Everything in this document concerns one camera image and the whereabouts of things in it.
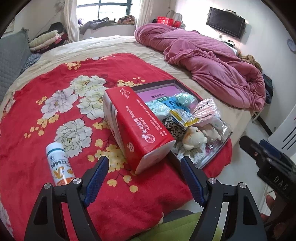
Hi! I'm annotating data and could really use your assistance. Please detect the green garment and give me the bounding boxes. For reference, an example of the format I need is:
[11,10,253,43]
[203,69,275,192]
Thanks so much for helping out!
[131,211,223,241]

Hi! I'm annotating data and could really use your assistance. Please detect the person hand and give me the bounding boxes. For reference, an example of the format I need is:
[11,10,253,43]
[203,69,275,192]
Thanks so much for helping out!
[260,194,275,223]

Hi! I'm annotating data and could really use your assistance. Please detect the red floral blanket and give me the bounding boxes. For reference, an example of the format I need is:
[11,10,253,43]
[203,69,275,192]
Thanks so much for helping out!
[0,52,233,241]

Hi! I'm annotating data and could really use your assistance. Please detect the yellow white snack packet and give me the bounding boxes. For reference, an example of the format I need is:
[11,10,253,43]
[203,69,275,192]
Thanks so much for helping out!
[170,108,199,127]

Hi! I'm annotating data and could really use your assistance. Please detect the clothes on window sill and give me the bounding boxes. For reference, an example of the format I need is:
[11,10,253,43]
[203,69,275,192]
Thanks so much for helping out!
[79,15,135,35]

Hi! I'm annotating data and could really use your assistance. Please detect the white floral scrunchie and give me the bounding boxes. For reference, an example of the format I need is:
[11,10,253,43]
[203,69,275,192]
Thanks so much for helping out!
[172,141,207,164]

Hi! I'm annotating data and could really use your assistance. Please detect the grey tray with pink book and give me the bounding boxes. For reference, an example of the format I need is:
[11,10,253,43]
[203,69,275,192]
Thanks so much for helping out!
[133,79,232,168]

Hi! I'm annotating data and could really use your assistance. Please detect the grey quilted headboard cushion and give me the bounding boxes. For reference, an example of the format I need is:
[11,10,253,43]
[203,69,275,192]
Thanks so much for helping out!
[0,28,31,102]

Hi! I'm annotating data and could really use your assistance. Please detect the white vitamin bottle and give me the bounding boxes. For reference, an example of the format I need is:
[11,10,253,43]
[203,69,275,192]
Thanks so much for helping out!
[46,142,76,186]

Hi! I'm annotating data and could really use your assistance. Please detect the beige bed sheet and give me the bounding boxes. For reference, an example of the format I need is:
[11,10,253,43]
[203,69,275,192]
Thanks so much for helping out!
[1,36,253,146]

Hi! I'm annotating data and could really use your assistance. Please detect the folded blankets stack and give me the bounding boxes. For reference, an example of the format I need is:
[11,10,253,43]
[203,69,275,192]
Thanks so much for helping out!
[29,30,67,53]

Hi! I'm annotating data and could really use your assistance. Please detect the red tissue box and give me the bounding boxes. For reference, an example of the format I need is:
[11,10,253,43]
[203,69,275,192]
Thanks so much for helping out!
[103,86,176,174]

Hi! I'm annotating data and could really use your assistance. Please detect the beige bear plush pink bow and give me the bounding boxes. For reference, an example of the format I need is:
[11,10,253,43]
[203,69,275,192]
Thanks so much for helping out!
[202,124,221,143]

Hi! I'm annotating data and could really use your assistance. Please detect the window frame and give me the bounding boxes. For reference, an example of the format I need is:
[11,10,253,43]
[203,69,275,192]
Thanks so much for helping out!
[76,0,132,22]

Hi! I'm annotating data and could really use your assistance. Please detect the white curtain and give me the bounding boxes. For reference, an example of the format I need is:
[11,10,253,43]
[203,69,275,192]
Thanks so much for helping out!
[63,0,79,42]

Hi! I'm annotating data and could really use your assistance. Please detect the clear bag with brown item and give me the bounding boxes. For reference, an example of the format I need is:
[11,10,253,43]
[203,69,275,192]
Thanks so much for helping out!
[210,119,232,144]

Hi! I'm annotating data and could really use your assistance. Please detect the leopard print scrunchie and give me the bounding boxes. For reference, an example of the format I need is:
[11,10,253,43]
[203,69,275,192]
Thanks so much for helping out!
[162,117,186,141]

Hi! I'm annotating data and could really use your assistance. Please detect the pink crumpled quilt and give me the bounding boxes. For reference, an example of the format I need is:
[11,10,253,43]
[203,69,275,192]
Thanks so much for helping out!
[134,23,265,112]

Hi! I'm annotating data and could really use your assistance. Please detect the red gift bags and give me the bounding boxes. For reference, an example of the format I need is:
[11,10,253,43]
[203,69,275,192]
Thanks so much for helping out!
[157,10,185,29]

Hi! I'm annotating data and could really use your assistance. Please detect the green sponge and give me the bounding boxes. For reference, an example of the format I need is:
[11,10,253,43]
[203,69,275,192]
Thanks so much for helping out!
[175,92,198,108]

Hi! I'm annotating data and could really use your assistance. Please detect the white duck plush toy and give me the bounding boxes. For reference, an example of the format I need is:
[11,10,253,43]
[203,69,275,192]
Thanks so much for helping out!
[182,126,207,151]

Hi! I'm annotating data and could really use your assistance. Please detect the wall clock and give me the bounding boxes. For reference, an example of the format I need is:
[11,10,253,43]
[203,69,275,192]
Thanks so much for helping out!
[287,39,296,53]

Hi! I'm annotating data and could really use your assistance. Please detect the wall mounted television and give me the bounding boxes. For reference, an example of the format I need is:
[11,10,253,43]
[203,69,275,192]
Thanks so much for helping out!
[206,7,245,39]

